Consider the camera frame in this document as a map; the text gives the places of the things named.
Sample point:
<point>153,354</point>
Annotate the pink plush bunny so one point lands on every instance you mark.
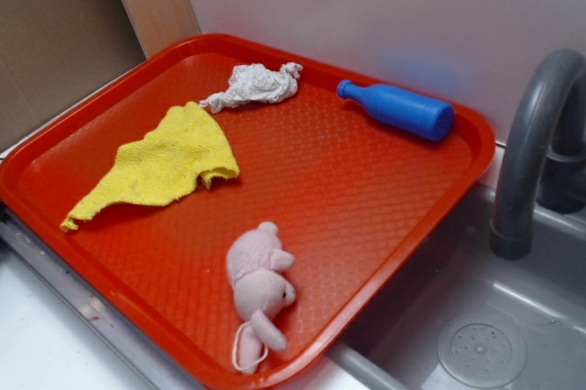
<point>255,265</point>

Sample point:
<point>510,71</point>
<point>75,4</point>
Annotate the red plastic tray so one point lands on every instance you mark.
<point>352,200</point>

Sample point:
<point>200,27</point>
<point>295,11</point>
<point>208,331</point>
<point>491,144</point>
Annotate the crumpled white paper towel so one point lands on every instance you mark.
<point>255,83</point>

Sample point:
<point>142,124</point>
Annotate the yellow cloth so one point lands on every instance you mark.
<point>186,150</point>

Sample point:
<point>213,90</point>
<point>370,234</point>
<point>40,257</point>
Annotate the blue plastic bottle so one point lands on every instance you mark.
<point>411,112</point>

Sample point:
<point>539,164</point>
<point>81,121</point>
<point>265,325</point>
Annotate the grey toy sink basin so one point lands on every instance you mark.
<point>392,344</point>

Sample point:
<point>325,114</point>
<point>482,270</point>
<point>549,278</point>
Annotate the grey toy faucet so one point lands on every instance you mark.
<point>544,160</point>

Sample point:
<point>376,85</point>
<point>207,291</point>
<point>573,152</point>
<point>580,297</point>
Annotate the round grey sink drain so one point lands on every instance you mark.
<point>482,351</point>

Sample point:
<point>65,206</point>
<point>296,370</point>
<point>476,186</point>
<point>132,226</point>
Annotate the brown cardboard panel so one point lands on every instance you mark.
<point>56,52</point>

